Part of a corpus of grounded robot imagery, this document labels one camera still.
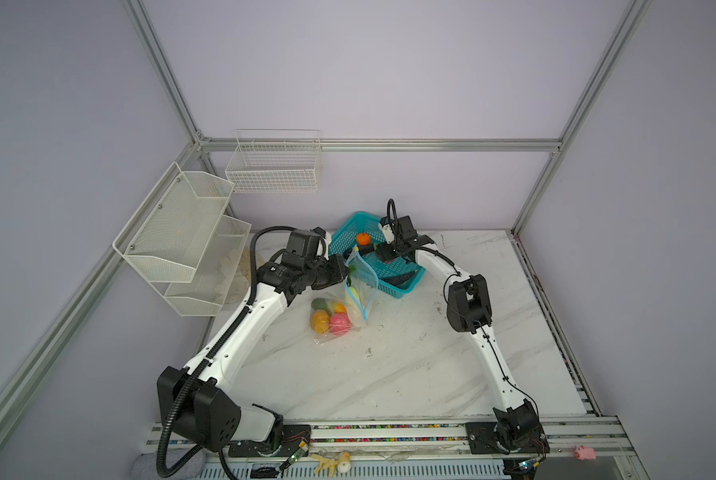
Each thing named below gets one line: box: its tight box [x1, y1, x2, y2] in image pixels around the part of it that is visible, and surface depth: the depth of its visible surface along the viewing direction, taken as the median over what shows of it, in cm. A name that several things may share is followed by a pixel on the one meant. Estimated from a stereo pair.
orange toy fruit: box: [356, 232, 371, 246], surface depth 117 cm
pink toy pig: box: [574, 445, 597, 461], surface depth 72 cm
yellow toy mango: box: [310, 310, 330, 334], surface depth 92 cm
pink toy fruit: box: [330, 313, 351, 336], surface depth 90 cm
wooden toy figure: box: [311, 451, 352, 478], surface depth 70 cm
